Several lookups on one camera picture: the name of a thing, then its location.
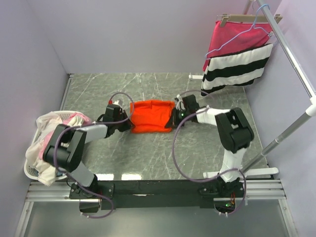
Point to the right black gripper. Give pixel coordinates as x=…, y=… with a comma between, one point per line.
x=174, y=122

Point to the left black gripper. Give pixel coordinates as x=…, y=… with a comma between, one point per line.
x=128, y=125

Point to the orange t-shirt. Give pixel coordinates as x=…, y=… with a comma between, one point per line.
x=152, y=116

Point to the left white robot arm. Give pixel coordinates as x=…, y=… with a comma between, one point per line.
x=65, y=148

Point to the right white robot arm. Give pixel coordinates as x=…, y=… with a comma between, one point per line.
x=234, y=131

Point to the black white striped cloth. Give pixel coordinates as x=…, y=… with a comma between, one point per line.
x=235, y=69

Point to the cream and pink clothes pile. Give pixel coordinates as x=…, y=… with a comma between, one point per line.
x=49, y=150

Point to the pink towel on hanger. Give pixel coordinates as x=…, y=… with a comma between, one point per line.
x=234, y=39

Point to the black base beam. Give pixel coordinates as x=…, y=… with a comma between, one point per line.
x=165, y=193

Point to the wooden clip hanger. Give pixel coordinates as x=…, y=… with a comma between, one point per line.
x=224, y=18

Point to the white laundry basket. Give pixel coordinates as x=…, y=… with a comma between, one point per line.
x=46, y=124

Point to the silver clothes rack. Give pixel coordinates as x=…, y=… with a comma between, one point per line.
x=278, y=98

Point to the aluminium rail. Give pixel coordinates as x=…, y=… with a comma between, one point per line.
x=256, y=190

